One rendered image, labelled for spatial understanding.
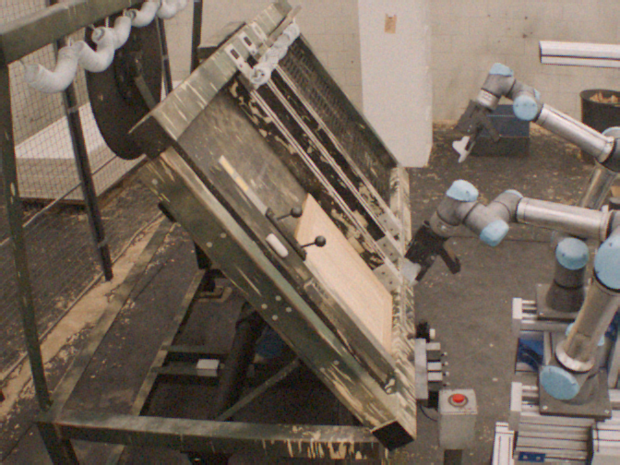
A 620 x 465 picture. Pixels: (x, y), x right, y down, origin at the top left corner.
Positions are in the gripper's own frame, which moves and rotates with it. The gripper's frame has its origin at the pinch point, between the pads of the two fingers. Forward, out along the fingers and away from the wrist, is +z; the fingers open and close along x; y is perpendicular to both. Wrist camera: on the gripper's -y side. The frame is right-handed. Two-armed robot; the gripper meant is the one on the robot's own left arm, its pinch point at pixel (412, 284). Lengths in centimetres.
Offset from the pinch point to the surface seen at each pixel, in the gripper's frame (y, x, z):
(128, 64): 134, -64, 13
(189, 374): 59, -74, 164
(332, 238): 27, -48, 29
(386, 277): 0, -65, 44
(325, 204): 36, -61, 26
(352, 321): 8.0, -11.5, 31.4
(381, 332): -5, -30, 44
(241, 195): 58, -6, 5
